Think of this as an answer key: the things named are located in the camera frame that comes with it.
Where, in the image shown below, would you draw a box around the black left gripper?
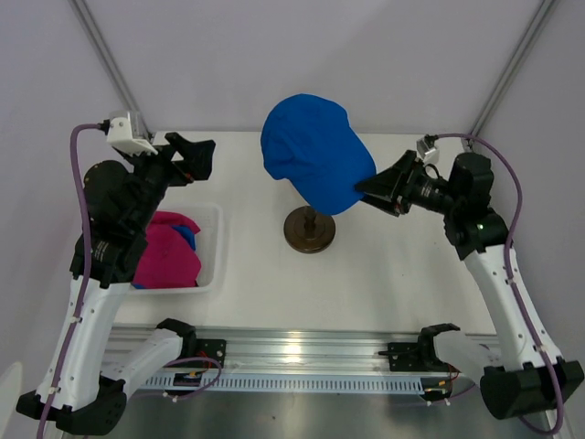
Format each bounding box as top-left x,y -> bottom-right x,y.
120,132 -> 215,233

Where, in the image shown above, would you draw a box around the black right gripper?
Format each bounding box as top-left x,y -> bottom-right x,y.
354,150 -> 462,217

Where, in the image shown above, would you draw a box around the blue cap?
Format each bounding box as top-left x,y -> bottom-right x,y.
173,225 -> 197,252
261,93 -> 377,216

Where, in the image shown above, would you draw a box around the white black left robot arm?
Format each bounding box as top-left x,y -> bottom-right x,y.
16,133 -> 216,437

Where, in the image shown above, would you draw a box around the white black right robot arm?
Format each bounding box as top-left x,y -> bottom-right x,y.
356,151 -> 584,420

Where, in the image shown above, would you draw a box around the white plastic basket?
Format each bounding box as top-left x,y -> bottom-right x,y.
131,202 -> 226,296

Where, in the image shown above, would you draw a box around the dark brown round stand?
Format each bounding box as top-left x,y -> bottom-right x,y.
283,206 -> 336,254

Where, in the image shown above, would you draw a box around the pink cap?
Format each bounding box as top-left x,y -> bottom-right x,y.
132,210 -> 202,290

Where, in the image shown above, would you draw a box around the left aluminium corner profile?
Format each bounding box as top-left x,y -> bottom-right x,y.
68,0 -> 153,139

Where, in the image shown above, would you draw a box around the aluminium corner profile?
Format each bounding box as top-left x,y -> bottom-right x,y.
68,0 -> 153,139
468,0 -> 561,136

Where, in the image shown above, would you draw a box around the right aluminium corner profile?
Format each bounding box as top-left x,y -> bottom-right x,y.
468,0 -> 561,136

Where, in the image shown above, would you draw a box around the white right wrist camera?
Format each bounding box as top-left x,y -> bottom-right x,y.
416,134 -> 440,165

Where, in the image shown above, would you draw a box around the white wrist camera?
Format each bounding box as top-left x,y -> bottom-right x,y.
106,110 -> 158,156
416,134 -> 440,165

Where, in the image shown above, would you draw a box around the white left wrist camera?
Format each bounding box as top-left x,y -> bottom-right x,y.
106,110 -> 158,156

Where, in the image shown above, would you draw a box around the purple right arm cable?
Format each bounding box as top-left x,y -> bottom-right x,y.
433,133 -> 568,435

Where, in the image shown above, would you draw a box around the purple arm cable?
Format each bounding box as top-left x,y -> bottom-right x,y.
433,133 -> 568,435
36,122 -> 113,439

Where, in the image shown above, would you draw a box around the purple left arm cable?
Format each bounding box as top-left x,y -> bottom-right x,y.
36,122 -> 113,439

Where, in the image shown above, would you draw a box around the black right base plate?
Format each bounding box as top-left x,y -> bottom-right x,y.
378,342 -> 439,372

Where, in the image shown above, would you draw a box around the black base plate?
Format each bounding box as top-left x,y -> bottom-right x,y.
179,338 -> 228,369
378,342 -> 439,372

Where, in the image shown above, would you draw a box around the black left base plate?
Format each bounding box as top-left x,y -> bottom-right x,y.
179,338 -> 228,369

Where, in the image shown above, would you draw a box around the aluminium mounting rail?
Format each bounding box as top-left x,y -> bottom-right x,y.
100,322 -> 504,379

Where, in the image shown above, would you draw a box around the white slotted cable duct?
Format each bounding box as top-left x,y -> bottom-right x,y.
142,372 -> 424,395

